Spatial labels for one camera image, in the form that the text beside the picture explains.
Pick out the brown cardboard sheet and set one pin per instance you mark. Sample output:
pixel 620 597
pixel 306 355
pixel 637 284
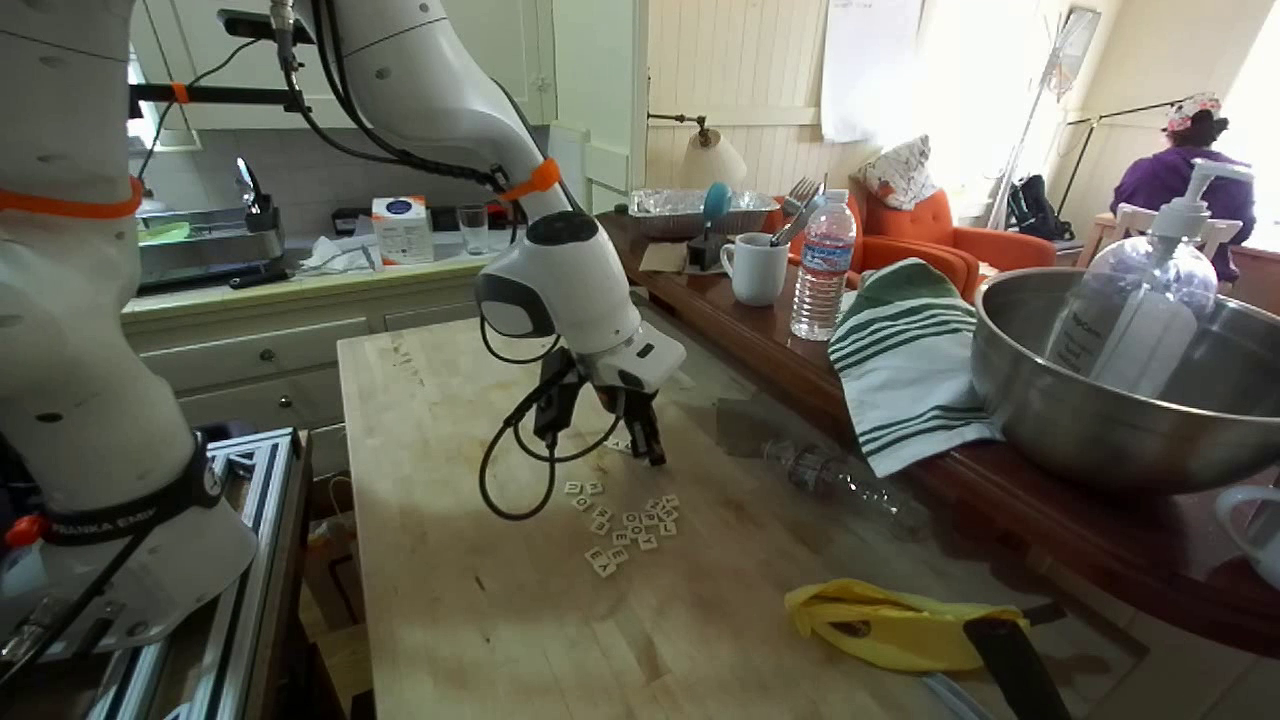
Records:
pixel 663 259

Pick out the teal plastic scoop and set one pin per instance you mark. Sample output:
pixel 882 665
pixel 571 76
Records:
pixel 718 202

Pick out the black stand block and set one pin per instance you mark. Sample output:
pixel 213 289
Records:
pixel 705 252

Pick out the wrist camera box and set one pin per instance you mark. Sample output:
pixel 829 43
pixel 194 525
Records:
pixel 637 359

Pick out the cream letter tile H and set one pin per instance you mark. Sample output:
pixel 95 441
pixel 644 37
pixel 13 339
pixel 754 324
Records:
pixel 588 485

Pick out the crushed clear plastic bottle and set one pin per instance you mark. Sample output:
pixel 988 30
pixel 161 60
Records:
pixel 821 468

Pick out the large steel mixing bowl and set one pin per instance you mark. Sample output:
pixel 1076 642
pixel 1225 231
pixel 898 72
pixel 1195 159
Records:
pixel 1105 445

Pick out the cream letter tile R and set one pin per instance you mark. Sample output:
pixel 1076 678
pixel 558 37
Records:
pixel 663 518

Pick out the cream letter tile P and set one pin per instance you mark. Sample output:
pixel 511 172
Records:
pixel 644 523

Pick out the white mug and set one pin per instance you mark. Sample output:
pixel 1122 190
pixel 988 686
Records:
pixel 754 268

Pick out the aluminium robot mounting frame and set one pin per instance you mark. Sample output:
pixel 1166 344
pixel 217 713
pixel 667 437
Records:
pixel 262 535

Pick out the orange armchair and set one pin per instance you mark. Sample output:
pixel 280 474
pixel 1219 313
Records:
pixel 963 244

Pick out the tall stand with panel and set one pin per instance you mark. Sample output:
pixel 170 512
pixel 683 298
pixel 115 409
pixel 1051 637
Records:
pixel 1073 47

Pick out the white kitchen cabinet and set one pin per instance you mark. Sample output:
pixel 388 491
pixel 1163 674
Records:
pixel 254 360

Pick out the green striped white towel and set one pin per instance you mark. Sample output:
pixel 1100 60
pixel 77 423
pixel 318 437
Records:
pixel 904 360

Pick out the white hanging paper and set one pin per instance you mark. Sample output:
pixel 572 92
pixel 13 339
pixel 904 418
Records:
pixel 872 65

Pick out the black bar with orange clips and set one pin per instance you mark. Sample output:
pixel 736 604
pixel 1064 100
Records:
pixel 242 97

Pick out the black floor lamp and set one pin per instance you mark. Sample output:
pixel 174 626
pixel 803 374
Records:
pixel 1122 113

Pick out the person in purple shirt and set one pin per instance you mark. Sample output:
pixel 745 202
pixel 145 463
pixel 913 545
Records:
pixel 1173 181

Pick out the metal kitchen utensil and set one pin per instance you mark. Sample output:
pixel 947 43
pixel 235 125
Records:
pixel 785 231
pixel 807 202

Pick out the clear plastic water bottle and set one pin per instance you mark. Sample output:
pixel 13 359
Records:
pixel 821 284

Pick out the large aluminium foil tray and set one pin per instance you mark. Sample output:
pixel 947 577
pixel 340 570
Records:
pixel 667 202

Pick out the table lamp white shade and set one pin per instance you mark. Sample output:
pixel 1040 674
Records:
pixel 718 160

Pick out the cream letter tile T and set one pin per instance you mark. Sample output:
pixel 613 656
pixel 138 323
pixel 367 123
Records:
pixel 650 512

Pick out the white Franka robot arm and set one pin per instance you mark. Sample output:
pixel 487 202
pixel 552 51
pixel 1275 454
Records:
pixel 82 344

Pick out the white container blue label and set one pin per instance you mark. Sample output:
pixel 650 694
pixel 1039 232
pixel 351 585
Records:
pixel 403 231

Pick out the dark brown wooden table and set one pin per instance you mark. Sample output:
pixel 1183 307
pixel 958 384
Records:
pixel 1055 543

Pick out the black bag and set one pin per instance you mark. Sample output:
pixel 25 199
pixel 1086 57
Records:
pixel 1039 208

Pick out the white crumpled cloth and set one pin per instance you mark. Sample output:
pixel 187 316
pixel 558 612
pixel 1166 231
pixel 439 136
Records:
pixel 340 252

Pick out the patterned pillow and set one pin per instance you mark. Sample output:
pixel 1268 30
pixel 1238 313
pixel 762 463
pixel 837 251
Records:
pixel 904 169

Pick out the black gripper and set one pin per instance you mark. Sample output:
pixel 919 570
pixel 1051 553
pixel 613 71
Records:
pixel 624 398

